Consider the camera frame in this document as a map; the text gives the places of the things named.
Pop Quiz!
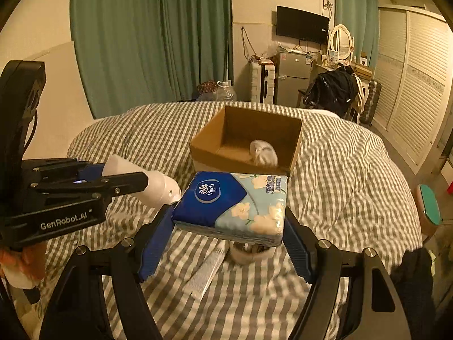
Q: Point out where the dark red bag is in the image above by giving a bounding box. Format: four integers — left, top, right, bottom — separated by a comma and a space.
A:
196, 79, 217, 97

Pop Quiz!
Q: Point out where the white ribbed suitcase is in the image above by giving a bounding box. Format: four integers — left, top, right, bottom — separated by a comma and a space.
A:
249, 61, 276, 104

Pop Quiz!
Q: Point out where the round tape roll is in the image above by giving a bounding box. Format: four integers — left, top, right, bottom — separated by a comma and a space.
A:
229, 240, 274, 265

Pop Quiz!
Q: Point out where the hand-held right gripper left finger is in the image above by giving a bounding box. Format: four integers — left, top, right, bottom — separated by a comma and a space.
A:
39, 203, 176, 340

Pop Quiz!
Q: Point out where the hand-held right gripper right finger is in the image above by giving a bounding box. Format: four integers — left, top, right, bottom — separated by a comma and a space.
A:
282, 206, 415, 340

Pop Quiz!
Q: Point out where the white flat packet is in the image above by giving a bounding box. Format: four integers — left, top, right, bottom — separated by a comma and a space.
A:
187, 244, 228, 300

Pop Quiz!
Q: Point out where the narrow green curtain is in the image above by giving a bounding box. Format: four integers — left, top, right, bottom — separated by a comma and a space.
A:
334, 0, 380, 69

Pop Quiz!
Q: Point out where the silver suitcase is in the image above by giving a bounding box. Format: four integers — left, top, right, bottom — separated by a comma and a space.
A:
360, 79, 383, 127

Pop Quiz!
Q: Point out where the brown cardboard box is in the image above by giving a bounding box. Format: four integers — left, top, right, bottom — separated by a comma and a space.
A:
190, 105, 304, 178

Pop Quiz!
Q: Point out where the black wall television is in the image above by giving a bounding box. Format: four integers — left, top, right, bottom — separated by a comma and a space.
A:
275, 6, 330, 45

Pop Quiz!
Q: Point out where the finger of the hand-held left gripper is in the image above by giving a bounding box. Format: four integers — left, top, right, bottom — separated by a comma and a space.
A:
22, 158, 108, 185
30, 171, 149, 199

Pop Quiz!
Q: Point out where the wide green curtain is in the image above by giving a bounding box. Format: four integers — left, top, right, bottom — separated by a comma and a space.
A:
70, 0, 233, 119

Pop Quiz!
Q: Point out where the white louvred wardrobe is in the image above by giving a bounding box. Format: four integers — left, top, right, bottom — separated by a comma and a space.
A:
371, 5, 453, 176

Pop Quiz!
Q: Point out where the grey checked blanket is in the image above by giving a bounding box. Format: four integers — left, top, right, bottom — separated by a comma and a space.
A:
32, 100, 423, 340

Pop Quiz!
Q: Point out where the green topped stool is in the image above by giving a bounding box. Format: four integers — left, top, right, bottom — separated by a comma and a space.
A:
413, 183, 444, 239

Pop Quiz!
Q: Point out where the clear large water bottle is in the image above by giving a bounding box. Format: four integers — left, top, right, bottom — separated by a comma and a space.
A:
211, 81, 237, 102

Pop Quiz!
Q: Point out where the person's left hand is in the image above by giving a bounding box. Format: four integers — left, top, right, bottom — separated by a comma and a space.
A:
0, 246, 47, 291

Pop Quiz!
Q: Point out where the dark cloth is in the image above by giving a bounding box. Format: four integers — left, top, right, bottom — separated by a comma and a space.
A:
390, 247, 437, 340

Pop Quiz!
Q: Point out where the black jacket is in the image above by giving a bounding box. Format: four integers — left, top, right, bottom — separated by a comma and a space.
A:
303, 69, 359, 118

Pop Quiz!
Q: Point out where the white oval mirror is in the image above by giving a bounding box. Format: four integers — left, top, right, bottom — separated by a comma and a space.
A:
328, 24, 355, 61

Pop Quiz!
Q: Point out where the wooden dressing desk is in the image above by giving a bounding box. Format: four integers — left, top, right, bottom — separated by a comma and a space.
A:
311, 60, 374, 80

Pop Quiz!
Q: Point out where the white plastic bottle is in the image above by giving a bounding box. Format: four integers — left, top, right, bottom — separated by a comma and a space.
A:
102, 154, 183, 210

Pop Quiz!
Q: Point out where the blue floral tissue pack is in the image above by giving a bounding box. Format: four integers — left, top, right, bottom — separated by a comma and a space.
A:
172, 171, 290, 248

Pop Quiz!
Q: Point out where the white crumpled plastic bag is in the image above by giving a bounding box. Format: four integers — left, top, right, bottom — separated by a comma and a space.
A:
250, 139, 279, 167

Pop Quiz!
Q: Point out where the silver small fridge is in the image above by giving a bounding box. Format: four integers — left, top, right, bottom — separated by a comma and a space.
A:
275, 51, 313, 107

